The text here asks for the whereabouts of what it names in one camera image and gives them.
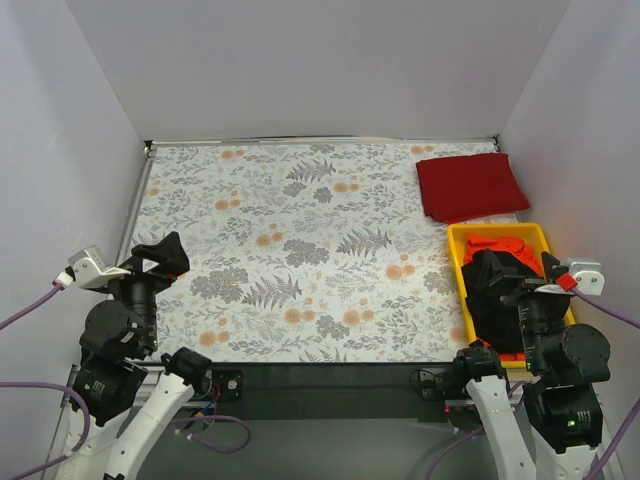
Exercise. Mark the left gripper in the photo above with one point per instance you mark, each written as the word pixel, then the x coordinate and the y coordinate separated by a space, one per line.
pixel 147 270

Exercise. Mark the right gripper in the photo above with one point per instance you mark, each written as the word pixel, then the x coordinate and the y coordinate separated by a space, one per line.
pixel 523 286

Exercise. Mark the black t-shirt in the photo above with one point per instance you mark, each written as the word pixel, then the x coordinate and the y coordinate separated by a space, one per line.
pixel 494 323

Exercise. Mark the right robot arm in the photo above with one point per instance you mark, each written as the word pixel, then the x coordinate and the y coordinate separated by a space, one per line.
pixel 564 414

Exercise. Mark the orange t-shirt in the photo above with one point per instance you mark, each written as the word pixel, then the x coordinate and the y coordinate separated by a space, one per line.
pixel 514 245

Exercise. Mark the yellow plastic bin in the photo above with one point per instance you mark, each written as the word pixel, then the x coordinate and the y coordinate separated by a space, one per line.
pixel 531 233

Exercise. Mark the folded red t-shirt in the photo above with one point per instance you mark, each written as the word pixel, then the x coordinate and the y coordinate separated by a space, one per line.
pixel 461 188

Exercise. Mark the floral table mat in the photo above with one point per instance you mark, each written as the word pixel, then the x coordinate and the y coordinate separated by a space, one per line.
pixel 303 252

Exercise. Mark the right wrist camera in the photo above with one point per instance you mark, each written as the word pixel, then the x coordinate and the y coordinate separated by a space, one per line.
pixel 584 276

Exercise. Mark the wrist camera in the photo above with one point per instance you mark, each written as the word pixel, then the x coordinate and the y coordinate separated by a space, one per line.
pixel 584 276
pixel 88 270

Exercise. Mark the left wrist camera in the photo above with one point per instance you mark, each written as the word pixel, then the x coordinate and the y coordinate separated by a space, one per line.
pixel 88 270

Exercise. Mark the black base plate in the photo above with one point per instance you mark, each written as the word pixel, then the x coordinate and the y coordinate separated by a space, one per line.
pixel 329 391

